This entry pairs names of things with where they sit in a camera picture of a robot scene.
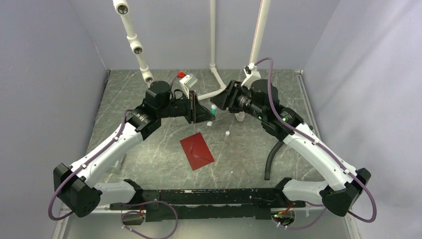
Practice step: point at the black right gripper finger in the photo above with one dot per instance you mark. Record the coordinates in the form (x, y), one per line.
(233, 86)
(221, 100)

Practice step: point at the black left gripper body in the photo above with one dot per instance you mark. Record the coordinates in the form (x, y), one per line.
(191, 112)

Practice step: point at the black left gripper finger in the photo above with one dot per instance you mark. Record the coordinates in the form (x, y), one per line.
(194, 99)
(204, 114)

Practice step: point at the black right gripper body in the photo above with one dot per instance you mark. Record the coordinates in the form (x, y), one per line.
(233, 104)

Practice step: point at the green white glue stick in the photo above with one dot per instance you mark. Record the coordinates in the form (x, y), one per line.
(213, 109)

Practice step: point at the red paper envelope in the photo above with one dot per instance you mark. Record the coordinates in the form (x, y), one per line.
(197, 151)

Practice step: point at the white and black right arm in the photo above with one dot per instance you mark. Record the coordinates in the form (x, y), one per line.
(342, 184)

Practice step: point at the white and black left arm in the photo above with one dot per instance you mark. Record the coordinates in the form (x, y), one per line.
(78, 186)

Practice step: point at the green white small box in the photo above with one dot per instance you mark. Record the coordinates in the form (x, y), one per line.
(117, 165)

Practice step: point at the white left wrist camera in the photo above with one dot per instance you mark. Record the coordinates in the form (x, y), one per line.
(186, 82)

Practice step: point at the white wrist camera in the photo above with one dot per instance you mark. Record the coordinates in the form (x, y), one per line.
(186, 82)
(251, 75)

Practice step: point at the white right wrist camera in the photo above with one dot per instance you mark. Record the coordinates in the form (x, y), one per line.
(251, 75)

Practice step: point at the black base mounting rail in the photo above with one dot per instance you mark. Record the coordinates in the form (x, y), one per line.
(257, 203)

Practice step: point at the white PVC pipe frame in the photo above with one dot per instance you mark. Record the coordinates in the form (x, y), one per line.
(122, 8)

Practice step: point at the aluminium extrusion frame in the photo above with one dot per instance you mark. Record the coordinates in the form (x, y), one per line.
(61, 225)

